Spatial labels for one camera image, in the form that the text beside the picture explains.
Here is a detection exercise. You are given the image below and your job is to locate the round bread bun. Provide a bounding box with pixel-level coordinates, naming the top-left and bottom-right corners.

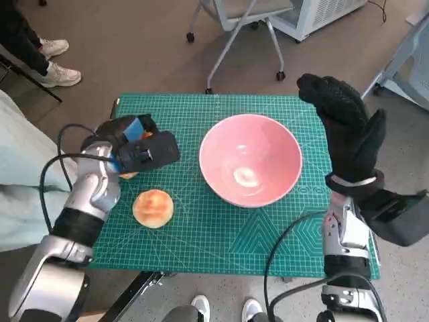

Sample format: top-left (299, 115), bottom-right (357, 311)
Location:
top-left (132, 189), bottom-right (174, 229)

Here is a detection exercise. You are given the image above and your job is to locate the black metal table frame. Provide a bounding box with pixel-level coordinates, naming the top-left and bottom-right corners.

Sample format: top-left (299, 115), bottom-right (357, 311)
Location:
top-left (100, 270), bottom-right (177, 322)

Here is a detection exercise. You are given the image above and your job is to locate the grey office chair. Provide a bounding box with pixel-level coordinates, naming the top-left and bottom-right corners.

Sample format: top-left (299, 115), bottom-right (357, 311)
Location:
top-left (186, 0), bottom-right (296, 95)

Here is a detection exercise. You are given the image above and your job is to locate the white left shoe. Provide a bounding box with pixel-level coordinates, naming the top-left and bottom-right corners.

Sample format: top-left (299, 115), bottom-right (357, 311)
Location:
top-left (190, 294), bottom-right (211, 322)

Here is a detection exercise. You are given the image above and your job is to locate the white shoe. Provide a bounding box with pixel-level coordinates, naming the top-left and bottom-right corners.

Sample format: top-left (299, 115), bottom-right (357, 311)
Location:
top-left (190, 294), bottom-right (211, 322)
top-left (241, 298), bottom-right (263, 322)

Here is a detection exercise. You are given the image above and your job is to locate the black stand bar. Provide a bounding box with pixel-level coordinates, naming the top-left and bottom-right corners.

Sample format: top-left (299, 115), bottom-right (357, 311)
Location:
top-left (0, 46), bottom-right (63, 104)

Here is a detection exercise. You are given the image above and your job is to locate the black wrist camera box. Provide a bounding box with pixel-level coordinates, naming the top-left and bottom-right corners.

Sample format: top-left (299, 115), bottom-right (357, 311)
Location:
top-left (357, 189), bottom-right (429, 248)
top-left (115, 130), bottom-right (182, 174)

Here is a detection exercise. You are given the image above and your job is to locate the thin black floor cable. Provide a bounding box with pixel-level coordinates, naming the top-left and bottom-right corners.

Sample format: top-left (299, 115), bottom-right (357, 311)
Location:
top-left (367, 0), bottom-right (386, 24)

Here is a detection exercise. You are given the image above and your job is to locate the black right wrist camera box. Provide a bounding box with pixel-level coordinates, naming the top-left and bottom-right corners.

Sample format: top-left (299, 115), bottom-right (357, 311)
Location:
top-left (357, 189), bottom-right (429, 248)

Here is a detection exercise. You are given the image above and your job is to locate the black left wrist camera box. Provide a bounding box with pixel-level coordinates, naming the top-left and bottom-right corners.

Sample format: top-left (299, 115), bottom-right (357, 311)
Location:
top-left (115, 130), bottom-right (182, 174)

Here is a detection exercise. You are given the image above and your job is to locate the gloved right robot hand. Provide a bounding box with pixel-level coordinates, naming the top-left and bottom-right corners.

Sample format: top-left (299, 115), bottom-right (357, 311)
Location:
top-left (296, 73), bottom-right (387, 184)

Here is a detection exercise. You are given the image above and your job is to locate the long braided bread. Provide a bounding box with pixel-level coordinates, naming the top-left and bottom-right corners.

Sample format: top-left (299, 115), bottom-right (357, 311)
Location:
top-left (119, 131), bottom-right (152, 180)

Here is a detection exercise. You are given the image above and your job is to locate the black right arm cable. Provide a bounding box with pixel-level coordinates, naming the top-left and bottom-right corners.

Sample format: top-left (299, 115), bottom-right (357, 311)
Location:
top-left (263, 210), bottom-right (336, 322)

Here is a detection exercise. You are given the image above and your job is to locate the bare left robot hand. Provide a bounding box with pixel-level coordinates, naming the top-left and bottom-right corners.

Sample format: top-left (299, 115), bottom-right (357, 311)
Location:
top-left (95, 113), bottom-right (159, 156)

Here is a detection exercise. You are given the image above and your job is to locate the pink bowl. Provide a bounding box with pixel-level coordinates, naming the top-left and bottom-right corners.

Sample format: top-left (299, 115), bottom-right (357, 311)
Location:
top-left (198, 113), bottom-right (302, 209)

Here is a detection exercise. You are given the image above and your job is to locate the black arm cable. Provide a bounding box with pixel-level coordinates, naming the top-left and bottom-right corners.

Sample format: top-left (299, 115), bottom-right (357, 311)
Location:
top-left (263, 210), bottom-right (336, 322)
top-left (39, 123), bottom-right (115, 235)

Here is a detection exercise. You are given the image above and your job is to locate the green cutting mat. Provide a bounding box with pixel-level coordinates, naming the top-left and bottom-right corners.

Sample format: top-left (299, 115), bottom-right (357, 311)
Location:
top-left (90, 93), bottom-right (382, 280)

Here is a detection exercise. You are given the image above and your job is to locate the white right shoe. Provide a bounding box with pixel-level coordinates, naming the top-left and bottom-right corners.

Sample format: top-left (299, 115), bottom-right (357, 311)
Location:
top-left (241, 298), bottom-right (263, 322)

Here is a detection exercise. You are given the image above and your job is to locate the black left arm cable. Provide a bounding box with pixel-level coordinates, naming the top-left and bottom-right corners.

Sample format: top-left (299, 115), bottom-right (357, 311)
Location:
top-left (39, 123), bottom-right (115, 235)

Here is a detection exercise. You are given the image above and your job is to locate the white ventilated cabinet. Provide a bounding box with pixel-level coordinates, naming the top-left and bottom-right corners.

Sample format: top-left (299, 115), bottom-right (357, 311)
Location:
top-left (269, 0), bottom-right (366, 44)

